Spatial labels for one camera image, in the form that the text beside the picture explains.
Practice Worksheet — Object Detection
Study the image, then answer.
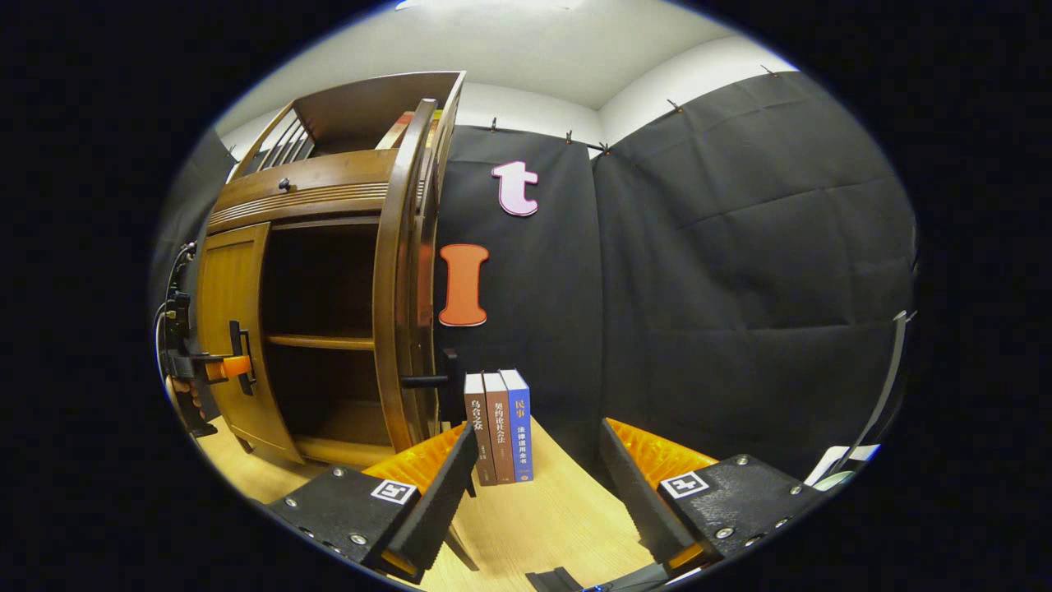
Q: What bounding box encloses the yellow book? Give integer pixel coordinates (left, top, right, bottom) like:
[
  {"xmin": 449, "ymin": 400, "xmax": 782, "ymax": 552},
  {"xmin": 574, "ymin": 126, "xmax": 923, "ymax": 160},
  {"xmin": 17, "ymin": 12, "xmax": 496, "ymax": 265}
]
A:
[{"xmin": 376, "ymin": 109, "xmax": 445, "ymax": 151}]

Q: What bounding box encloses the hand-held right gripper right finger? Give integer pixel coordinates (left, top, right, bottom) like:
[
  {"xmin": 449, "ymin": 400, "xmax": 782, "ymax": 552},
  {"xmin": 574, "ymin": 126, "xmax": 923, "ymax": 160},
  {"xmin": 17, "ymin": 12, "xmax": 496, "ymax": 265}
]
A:
[{"xmin": 598, "ymin": 417, "xmax": 831, "ymax": 580}]

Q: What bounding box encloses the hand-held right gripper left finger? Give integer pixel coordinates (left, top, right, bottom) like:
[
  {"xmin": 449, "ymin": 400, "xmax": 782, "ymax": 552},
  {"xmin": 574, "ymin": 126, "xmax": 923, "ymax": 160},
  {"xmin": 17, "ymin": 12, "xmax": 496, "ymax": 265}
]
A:
[{"xmin": 267, "ymin": 421, "xmax": 482, "ymax": 586}]

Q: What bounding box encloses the grey metal bar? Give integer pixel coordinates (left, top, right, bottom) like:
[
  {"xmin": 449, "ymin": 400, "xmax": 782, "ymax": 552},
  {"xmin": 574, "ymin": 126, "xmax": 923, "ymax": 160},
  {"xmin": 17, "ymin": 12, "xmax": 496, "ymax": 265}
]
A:
[{"xmin": 826, "ymin": 310, "xmax": 915, "ymax": 482}]

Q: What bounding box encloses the red-brown book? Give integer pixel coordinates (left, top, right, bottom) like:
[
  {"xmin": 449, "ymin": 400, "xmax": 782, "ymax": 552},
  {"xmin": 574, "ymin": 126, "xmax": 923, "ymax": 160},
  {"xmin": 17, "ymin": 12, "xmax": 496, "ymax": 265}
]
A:
[{"xmin": 483, "ymin": 372, "xmax": 516, "ymax": 484}]

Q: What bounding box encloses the white object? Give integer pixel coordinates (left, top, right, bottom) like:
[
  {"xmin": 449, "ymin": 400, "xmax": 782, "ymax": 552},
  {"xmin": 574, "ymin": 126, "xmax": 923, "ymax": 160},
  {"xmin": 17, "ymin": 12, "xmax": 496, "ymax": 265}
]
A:
[{"xmin": 810, "ymin": 444, "xmax": 882, "ymax": 493}]

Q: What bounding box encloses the black backdrop cloth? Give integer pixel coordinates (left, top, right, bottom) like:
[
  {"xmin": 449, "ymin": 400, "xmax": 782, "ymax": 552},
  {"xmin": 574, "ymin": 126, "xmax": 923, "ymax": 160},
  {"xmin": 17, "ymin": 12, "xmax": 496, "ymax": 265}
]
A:
[{"xmin": 152, "ymin": 70, "xmax": 917, "ymax": 486}]

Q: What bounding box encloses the wooden double-door shoe cabinet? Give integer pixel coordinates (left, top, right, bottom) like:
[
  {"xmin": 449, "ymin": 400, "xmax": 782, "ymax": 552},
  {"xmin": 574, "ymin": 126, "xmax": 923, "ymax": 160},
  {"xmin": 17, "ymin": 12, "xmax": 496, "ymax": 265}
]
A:
[{"xmin": 193, "ymin": 70, "xmax": 469, "ymax": 469}]

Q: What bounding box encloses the wooden shoe cabinet door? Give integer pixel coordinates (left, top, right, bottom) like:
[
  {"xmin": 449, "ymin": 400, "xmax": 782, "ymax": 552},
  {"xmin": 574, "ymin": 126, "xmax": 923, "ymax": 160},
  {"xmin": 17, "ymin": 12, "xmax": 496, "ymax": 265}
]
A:
[
  {"xmin": 374, "ymin": 206, "xmax": 465, "ymax": 455},
  {"xmin": 197, "ymin": 222, "xmax": 305, "ymax": 465}
]

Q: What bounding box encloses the wooden cabinet drawer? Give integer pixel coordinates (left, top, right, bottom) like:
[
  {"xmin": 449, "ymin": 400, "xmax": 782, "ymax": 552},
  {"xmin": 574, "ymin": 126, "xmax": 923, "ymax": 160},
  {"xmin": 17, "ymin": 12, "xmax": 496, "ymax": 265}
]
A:
[{"xmin": 205, "ymin": 150, "xmax": 399, "ymax": 235}]

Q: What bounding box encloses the large ceiling light panel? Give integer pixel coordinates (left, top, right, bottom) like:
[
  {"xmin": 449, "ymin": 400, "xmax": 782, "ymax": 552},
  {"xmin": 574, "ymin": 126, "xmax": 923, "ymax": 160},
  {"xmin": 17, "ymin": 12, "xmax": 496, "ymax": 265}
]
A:
[{"xmin": 394, "ymin": 0, "xmax": 593, "ymax": 13}]

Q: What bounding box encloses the grey-brown book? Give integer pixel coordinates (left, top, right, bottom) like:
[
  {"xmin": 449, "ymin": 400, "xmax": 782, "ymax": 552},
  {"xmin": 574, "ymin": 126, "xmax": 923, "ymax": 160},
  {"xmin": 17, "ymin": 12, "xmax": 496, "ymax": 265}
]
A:
[{"xmin": 464, "ymin": 374, "xmax": 498, "ymax": 486}]

